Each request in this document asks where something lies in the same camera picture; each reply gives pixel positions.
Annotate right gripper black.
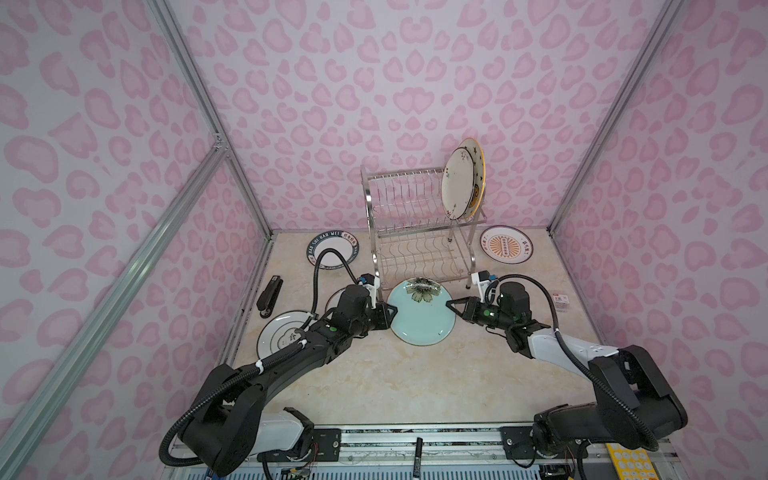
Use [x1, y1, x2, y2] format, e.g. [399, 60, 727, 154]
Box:
[445, 297, 514, 332]

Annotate mint green flower plate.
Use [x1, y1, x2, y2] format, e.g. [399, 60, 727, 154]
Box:
[387, 277, 456, 346]

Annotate orange sunburst plate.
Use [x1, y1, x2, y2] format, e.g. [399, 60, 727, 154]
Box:
[480, 225, 534, 265]

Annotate halloween cat star plate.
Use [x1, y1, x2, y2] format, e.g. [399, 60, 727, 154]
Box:
[460, 138, 486, 220]

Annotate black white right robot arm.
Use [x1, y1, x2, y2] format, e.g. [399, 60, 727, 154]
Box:
[445, 275, 689, 457]

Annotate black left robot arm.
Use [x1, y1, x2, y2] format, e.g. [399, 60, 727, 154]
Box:
[158, 284, 398, 477]

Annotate silver two-tier dish rack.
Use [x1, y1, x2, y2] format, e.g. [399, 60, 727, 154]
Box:
[361, 168, 487, 290]

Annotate white plate black text rim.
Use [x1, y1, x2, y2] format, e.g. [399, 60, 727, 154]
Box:
[306, 230, 360, 265]

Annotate small pink box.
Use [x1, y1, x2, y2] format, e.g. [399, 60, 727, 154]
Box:
[552, 293, 571, 312]

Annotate white plate black rings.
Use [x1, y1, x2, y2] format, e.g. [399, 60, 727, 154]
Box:
[256, 309, 313, 360]

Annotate black stapler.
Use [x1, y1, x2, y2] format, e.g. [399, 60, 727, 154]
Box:
[256, 275, 283, 319]

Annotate black marker pen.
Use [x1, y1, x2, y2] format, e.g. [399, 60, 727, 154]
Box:
[412, 437, 424, 480]

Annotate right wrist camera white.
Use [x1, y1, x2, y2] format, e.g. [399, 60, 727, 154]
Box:
[470, 270, 496, 298]

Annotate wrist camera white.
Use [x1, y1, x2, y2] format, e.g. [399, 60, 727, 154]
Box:
[358, 273, 381, 308]
[470, 270, 496, 298]

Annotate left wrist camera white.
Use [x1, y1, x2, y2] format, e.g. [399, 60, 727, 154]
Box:
[358, 273, 381, 308]

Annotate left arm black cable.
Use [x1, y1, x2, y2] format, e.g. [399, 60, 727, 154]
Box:
[158, 247, 361, 468]

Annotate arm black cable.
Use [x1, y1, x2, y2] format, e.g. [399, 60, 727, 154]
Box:
[488, 273, 661, 452]
[158, 247, 361, 468]

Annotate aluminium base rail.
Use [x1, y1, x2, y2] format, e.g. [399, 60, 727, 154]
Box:
[158, 419, 685, 480]

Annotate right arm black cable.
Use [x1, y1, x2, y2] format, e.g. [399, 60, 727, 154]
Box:
[488, 273, 661, 452]

